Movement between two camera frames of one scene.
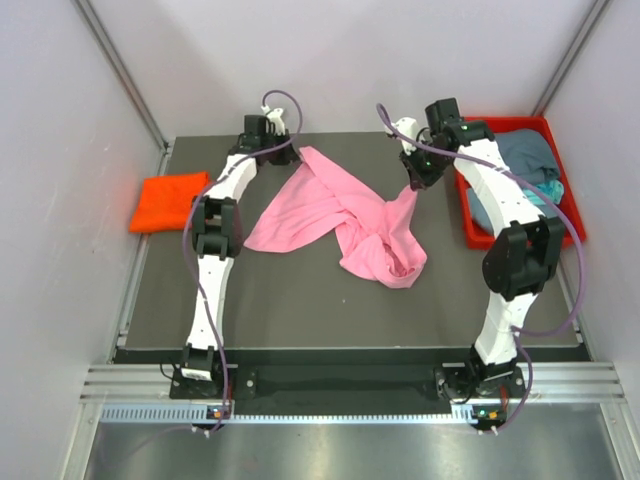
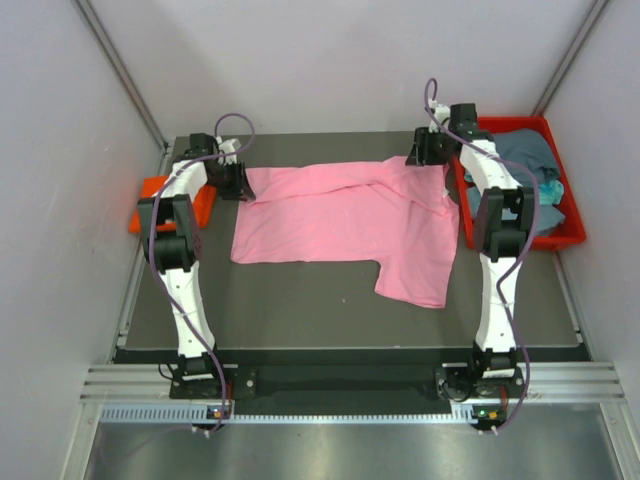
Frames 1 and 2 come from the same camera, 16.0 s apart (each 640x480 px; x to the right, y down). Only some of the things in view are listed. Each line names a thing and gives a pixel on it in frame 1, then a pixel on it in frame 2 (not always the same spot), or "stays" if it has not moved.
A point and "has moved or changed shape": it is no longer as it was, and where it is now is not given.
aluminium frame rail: x=596 y=383 stays
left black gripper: x=287 y=155 → x=239 y=189
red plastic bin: x=574 y=228 stays
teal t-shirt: x=553 y=189 stays
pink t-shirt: x=379 y=234 has moved or changed shape
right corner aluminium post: x=584 y=37 stays
